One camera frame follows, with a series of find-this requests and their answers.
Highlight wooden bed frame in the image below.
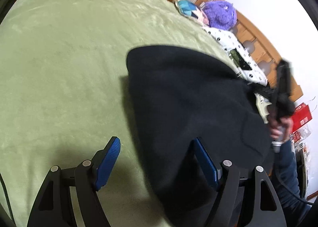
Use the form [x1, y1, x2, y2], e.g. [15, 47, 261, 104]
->
[22, 0, 304, 102]

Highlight black sweatpants with white stripe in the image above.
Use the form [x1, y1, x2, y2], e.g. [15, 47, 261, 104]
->
[127, 46, 273, 226]

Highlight purple plush toy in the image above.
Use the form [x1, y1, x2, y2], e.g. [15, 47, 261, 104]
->
[203, 0, 237, 30]

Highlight green fleece bed blanket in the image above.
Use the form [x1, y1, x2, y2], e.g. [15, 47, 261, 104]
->
[1, 0, 232, 226]

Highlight person right hand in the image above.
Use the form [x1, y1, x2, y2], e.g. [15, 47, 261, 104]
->
[267, 105, 293, 143]

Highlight white dotted pillow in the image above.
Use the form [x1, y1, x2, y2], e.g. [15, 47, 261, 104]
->
[202, 25, 269, 87]

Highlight red cardboard box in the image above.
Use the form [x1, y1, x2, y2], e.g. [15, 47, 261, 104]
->
[291, 103, 312, 132]

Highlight colourful geometric pillow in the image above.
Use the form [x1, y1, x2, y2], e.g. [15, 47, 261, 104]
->
[175, 0, 209, 26]

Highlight person forearm blue sleeve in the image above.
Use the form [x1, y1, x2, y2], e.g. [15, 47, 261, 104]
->
[271, 140, 310, 226]

